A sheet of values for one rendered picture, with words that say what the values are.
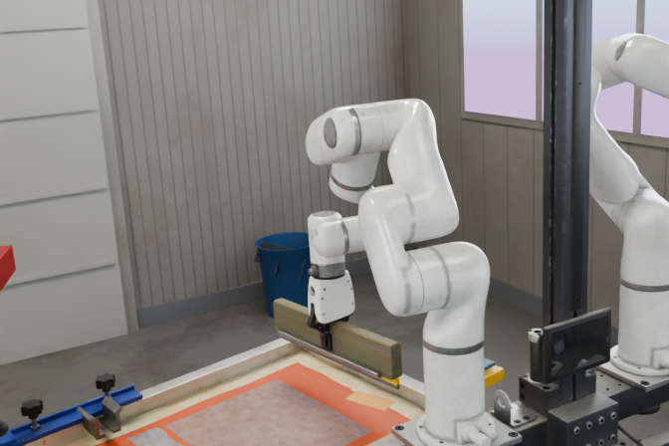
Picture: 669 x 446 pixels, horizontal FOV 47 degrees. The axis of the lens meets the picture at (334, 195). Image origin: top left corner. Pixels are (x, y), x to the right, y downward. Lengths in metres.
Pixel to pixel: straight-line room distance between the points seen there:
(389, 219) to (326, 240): 0.43
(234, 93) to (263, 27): 0.44
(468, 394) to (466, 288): 0.17
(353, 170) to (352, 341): 0.42
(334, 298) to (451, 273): 0.58
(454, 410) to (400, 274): 0.25
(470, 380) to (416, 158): 0.35
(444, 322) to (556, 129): 0.35
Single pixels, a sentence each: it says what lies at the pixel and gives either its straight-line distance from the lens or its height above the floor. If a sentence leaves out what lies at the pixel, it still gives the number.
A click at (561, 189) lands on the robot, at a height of 1.51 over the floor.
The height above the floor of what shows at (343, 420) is 0.96.
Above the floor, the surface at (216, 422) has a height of 0.96.
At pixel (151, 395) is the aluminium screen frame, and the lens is 1.85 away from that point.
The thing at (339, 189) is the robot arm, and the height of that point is 1.48.
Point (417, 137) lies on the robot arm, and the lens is 1.23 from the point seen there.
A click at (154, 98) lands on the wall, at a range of 4.67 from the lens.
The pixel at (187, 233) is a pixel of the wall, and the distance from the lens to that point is 4.85.
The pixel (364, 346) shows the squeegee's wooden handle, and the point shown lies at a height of 1.12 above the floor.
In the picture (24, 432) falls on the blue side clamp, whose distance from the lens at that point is 1.79.
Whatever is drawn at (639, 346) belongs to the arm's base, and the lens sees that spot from 1.53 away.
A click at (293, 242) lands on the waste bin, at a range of 4.93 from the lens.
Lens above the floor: 1.81
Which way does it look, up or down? 13 degrees down
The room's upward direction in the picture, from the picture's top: 3 degrees counter-clockwise
